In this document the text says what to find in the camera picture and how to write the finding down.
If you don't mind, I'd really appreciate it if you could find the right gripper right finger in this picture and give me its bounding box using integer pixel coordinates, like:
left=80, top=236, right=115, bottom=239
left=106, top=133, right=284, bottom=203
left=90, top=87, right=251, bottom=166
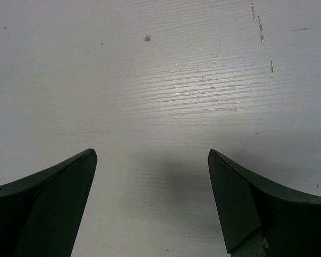
left=208, top=149, right=321, bottom=256

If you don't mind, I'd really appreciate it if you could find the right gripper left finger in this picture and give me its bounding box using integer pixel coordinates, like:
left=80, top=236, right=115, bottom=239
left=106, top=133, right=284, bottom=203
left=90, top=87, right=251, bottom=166
left=0, top=149, right=97, bottom=256

